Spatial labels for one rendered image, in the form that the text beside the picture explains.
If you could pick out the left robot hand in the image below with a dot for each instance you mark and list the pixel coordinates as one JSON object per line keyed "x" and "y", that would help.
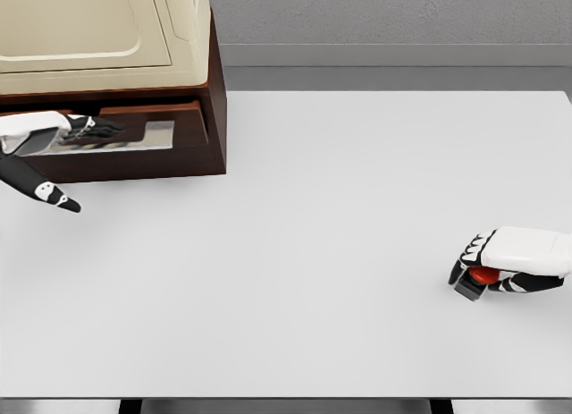
{"x": 27, "y": 128}

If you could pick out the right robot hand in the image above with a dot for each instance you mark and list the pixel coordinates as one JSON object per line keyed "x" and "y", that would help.
{"x": 523, "y": 250}

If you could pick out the grey switch with red button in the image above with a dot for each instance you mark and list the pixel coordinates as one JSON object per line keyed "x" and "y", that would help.
{"x": 474, "y": 284}

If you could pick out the brown cabinet drawer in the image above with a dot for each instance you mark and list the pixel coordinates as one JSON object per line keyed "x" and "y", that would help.
{"x": 179, "y": 128}

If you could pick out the brown cabinet with cream top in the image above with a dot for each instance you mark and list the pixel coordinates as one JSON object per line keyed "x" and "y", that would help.
{"x": 111, "y": 52}

